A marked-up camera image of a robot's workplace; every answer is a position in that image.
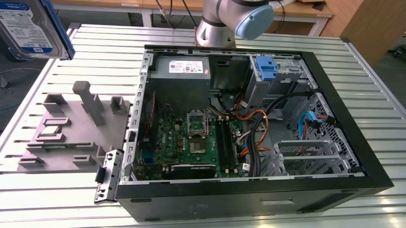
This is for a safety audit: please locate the metal disk bay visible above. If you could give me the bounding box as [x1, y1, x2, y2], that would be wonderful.
[273, 139, 353, 177]

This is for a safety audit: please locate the black chair wheel base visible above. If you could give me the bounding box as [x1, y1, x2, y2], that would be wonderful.
[393, 35, 406, 57]

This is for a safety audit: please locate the blue data wire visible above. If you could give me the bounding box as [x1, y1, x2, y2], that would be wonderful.
[298, 111, 319, 141]

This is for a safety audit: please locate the white framed wooden desk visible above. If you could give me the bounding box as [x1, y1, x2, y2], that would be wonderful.
[152, 0, 335, 36]
[52, 0, 152, 27]

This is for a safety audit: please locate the blue plastic drive latch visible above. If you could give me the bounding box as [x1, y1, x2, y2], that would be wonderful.
[255, 54, 278, 81]

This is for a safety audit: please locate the black graphics card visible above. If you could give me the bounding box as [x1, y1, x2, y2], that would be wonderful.
[162, 163, 216, 181]

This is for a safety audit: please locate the hard disk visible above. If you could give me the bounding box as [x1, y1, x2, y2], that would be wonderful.
[0, 0, 76, 63]

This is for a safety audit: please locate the green RAM stick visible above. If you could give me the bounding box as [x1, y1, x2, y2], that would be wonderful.
[43, 143, 70, 150]

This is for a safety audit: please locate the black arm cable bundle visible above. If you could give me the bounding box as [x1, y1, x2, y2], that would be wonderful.
[154, 0, 195, 29]

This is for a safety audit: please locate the green motherboard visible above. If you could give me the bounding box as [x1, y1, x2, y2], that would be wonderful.
[136, 111, 251, 180]

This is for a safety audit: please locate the metal socket cover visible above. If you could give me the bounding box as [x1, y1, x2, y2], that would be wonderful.
[186, 111, 210, 138]

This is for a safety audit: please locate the silver CPU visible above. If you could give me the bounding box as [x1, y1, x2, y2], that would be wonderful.
[39, 124, 63, 135]

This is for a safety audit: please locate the CPU socket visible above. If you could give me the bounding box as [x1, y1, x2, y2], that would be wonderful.
[187, 137, 208, 155]

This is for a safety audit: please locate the grey parts rack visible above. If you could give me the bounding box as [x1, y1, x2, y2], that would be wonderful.
[17, 80, 134, 171]

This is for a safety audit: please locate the black PC case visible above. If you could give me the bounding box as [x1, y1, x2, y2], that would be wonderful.
[114, 44, 395, 223]

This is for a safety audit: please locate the grey power supply unit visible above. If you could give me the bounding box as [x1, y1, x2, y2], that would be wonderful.
[148, 56, 212, 112]

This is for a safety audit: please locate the orange wire bundle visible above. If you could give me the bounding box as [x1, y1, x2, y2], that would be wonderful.
[235, 91, 271, 159]

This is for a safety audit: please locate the thick black cable bundle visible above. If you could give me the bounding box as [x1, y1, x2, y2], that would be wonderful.
[247, 92, 315, 178]

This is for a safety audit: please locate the brown wooden cabinet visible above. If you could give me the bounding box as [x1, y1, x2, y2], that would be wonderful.
[341, 0, 406, 67]

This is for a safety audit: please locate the grey metal drive cage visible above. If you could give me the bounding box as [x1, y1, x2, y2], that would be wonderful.
[246, 54, 318, 111]

